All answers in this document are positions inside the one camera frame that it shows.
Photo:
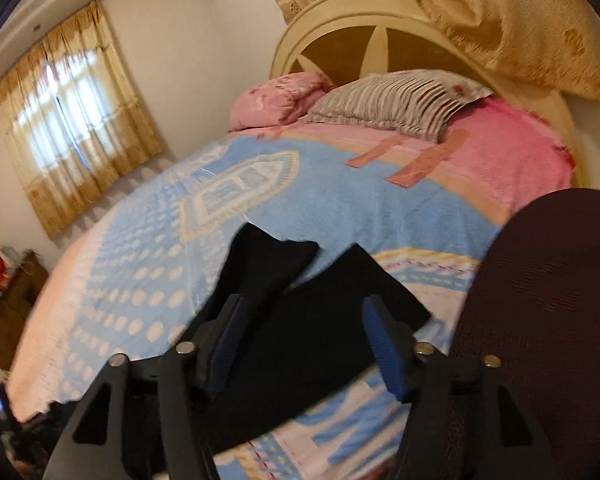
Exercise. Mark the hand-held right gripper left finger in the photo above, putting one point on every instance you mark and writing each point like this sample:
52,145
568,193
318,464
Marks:
227,342

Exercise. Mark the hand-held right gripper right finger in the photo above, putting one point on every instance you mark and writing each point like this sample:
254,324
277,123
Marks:
386,345

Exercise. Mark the black pants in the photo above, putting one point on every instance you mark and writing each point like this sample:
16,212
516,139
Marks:
300,340

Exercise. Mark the blue and pink printed blanket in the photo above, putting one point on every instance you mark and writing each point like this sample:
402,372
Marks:
330,200

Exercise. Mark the person's dark maroon clothing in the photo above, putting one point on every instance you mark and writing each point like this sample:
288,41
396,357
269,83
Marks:
555,310

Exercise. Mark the brown wooden cabinet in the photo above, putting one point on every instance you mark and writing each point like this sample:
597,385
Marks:
15,305

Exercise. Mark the striped pillow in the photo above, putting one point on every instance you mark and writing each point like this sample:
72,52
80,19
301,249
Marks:
390,100

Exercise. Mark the pink pillow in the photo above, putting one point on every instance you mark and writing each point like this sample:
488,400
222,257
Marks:
275,100

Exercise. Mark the gold window curtain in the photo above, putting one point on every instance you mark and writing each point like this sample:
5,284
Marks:
80,110

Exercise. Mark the cream arched bed headboard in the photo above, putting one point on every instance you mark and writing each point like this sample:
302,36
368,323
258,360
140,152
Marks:
330,55

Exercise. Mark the gold patterned drape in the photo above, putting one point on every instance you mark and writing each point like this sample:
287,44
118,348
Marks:
505,25

